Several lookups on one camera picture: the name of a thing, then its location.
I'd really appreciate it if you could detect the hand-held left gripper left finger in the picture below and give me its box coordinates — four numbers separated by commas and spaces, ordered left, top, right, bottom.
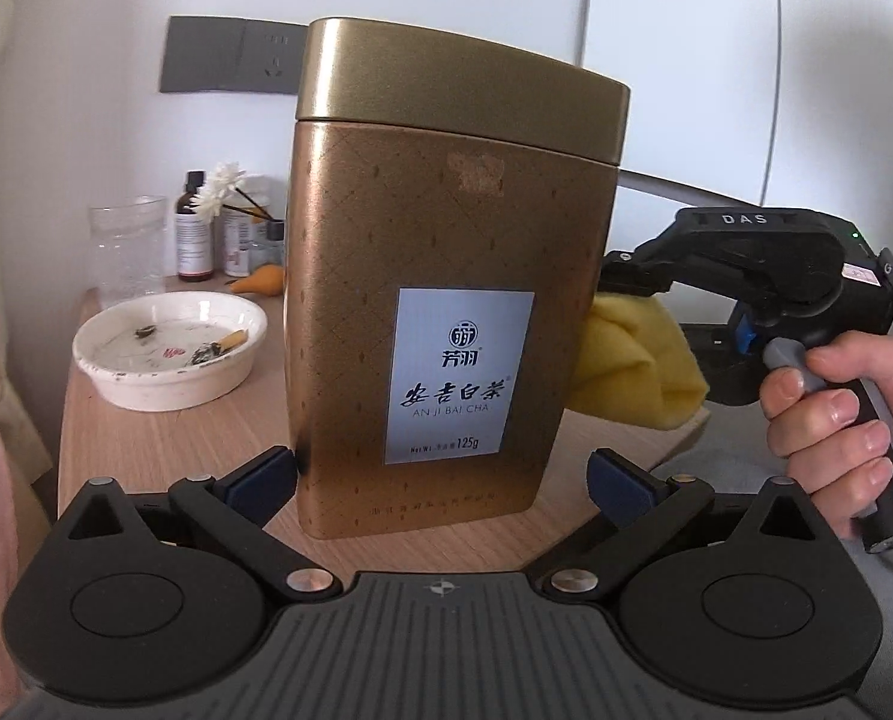
67, 445, 340, 605

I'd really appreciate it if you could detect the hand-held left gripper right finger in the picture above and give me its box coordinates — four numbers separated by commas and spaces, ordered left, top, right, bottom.
545, 447, 823, 605

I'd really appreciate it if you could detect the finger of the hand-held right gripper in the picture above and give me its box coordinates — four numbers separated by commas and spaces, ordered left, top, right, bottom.
602, 229, 691, 296

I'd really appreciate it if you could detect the yellow cloth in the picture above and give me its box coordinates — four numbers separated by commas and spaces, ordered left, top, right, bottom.
564, 291, 712, 434

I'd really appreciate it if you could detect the gold tea tin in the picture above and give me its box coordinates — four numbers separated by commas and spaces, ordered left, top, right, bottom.
282, 16, 632, 542

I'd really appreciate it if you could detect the person's right hand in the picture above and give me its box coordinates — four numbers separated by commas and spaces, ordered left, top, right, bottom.
758, 333, 893, 520

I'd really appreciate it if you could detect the wooden nightstand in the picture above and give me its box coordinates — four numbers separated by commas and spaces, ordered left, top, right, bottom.
55, 273, 711, 542

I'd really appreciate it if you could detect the white ashtray bowl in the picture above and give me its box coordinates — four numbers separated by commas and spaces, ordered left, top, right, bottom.
70, 292, 269, 413

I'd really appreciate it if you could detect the orange pear-shaped toy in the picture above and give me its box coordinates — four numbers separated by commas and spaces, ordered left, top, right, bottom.
228, 263, 286, 298

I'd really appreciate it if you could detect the small black-capped bottle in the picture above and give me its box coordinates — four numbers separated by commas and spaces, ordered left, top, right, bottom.
264, 218, 289, 272

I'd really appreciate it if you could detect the white pill bottle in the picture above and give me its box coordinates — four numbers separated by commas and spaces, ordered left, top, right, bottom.
220, 195, 272, 278

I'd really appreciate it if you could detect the brown glass bottle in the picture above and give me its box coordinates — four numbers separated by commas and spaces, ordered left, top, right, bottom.
174, 170, 215, 284

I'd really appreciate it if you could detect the clear glass cup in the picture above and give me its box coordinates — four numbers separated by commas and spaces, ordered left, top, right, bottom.
88, 196, 169, 309

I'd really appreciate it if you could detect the grey wall socket panel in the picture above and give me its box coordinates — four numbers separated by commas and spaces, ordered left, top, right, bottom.
159, 14, 313, 95

